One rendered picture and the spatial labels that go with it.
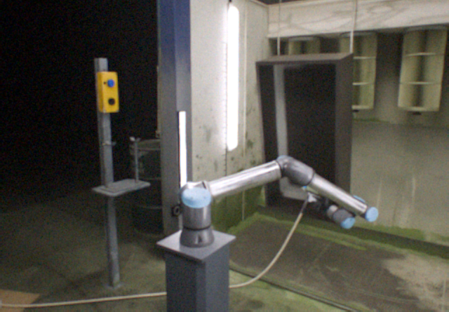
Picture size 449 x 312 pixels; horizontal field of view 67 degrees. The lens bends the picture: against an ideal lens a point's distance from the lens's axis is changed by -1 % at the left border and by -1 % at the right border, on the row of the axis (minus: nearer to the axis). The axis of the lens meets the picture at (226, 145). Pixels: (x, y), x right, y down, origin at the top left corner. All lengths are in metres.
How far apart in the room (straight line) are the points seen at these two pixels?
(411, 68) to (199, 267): 2.51
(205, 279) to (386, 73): 2.80
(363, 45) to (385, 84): 0.53
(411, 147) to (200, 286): 2.57
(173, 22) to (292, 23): 1.48
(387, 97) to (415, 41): 0.68
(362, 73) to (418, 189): 1.18
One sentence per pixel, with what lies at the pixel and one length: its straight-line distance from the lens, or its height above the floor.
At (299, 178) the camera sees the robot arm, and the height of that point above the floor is 0.95.
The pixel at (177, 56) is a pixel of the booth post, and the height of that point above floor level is 1.68.
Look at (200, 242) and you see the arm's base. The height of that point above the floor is 0.67.
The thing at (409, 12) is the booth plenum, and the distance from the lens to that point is 3.43.
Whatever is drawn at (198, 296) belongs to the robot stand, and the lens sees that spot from 1.86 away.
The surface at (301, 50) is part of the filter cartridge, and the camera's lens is 3.71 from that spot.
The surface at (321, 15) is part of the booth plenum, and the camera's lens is 3.61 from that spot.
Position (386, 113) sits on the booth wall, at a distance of 3.84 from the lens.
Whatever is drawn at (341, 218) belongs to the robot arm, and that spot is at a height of 0.61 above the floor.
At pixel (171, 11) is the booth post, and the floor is 2.00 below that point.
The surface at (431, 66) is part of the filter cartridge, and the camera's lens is 3.42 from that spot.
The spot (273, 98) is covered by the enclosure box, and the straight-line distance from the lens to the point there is 2.79.
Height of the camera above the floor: 1.45
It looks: 10 degrees down
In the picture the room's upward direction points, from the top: straight up
